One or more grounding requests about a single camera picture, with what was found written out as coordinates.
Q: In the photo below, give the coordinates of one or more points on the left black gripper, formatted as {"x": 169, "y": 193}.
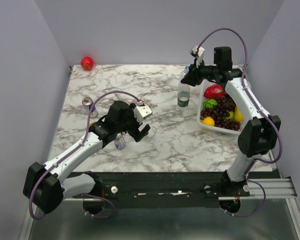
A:
{"x": 134, "y": 133}

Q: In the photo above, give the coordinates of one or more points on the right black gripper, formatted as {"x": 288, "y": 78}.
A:
{"x": 192, "y": 75}

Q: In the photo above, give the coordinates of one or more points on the clear unlabeled plastic bottle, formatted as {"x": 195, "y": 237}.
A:
{"x": 183, "y": 74}

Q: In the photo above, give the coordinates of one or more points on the green label water bottle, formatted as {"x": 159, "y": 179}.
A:
{"x": 183, "y": 95}

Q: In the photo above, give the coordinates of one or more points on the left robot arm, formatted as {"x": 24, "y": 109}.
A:
{"x": 48, "y": 184}

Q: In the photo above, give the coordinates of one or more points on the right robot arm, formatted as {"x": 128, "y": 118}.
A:
{"x": 259, "y": 133}

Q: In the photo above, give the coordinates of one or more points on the red dragon fruit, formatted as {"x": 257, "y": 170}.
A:
{"x": 214, "y": 91}

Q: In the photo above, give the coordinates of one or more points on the tilted silver drink can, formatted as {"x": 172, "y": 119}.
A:
{"x": 119, "y": 142}

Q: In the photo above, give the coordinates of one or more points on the green striped ball fruit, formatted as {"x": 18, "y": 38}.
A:
{"x": 209, "y": 103}

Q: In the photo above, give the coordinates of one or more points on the white plastic fruit basket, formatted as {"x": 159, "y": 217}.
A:
{"x": 207, "y": 127}

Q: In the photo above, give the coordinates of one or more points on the dark purple grape bunch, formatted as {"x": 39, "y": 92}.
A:
{"x": 218, "y": 113}

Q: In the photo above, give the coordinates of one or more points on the orange fruit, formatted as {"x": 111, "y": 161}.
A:
{"x": 208, "y": 121}

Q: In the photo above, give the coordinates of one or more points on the upright red bull can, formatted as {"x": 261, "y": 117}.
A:
{"x": 87, "y": 104}

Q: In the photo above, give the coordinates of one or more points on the red apple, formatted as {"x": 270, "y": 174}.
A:
{"x": 87, "y": 63}

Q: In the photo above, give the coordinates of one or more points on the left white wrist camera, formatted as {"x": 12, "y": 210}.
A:
{"x": 142, "y": 112}

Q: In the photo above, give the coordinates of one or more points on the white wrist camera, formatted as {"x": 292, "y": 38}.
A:
{"x": 198, "y": 53}
{"x": 142, "y": 112}

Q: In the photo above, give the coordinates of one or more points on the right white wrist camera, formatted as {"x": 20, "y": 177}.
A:
{"x": 198, "y": 53}

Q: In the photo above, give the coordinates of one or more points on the black mounting base rail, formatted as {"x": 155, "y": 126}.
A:
{"x": 158, "y": 190}

